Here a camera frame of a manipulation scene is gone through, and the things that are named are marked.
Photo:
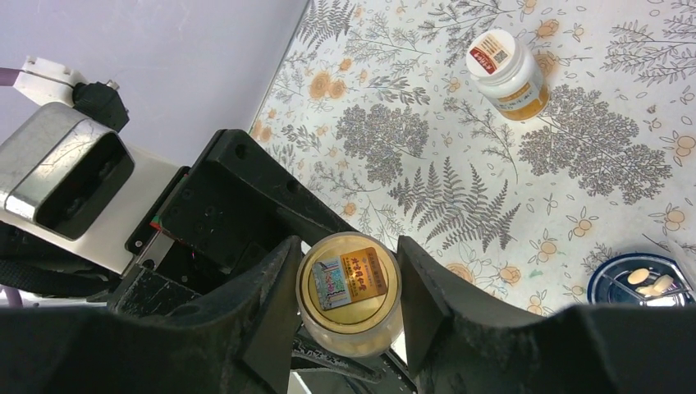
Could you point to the white cap amber pill bottle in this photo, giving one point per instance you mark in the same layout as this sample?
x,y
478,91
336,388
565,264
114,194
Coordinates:
x,y
506,73

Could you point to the small amber pill bottle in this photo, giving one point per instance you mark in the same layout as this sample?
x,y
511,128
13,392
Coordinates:
x,y
348,289

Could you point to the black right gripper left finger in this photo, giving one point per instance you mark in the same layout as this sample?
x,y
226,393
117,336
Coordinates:
x,y
235,339

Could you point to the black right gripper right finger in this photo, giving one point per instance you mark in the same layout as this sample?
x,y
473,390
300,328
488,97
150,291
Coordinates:
x,y
460,339

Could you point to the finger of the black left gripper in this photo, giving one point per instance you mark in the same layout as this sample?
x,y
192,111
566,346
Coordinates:
x,y
325,372

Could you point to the floral patterned table mat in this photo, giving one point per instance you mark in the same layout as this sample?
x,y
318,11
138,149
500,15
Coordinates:
x,y
374,111

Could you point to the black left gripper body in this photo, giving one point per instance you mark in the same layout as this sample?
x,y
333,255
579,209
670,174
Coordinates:
x,y
214,220

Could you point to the round clear blue pill case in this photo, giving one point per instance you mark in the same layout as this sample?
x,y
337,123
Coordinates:
x,y
642,279

